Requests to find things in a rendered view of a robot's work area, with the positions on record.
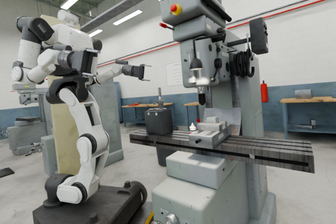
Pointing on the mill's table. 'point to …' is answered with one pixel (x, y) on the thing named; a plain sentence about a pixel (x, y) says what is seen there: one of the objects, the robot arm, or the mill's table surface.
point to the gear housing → (194, 28)
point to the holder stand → (158, 121)
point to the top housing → (189, 5)
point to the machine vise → (210, 136)
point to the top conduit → (215, 7)
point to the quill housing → (211, 52)
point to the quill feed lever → (216, 68)
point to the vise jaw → (210, 126)
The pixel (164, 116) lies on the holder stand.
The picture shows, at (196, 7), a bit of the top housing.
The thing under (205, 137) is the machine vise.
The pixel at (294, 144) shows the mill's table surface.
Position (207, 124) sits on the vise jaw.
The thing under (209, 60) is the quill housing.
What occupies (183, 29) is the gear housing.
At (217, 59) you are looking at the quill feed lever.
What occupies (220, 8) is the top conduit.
